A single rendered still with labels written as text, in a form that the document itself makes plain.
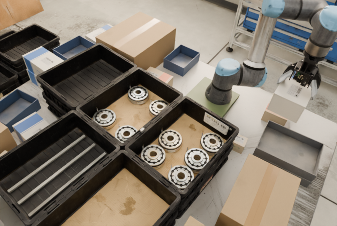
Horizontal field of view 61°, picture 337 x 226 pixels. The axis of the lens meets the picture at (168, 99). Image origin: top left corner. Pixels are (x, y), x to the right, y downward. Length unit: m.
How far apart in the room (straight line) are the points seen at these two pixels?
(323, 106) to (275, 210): 1.96
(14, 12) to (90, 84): 2.42
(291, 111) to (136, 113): 0.68
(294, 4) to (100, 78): 1.00
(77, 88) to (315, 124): 1.28
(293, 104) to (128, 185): 0.69
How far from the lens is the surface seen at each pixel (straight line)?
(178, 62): 1.88
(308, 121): 1.75
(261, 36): 1.49
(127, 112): 1.38
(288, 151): 1.49
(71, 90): 1.53
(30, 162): 1.30
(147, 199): 1.14
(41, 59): 1.68
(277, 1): 1.04
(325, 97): 3.14
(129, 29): 1.81
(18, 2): 3.87
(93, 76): 1.59
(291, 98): 1.15
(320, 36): 1.04
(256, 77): 1.54
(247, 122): 1.60
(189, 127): 1.34
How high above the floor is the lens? 1.86
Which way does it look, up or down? 46 degrees down
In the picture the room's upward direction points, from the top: 5 degrees clockwise
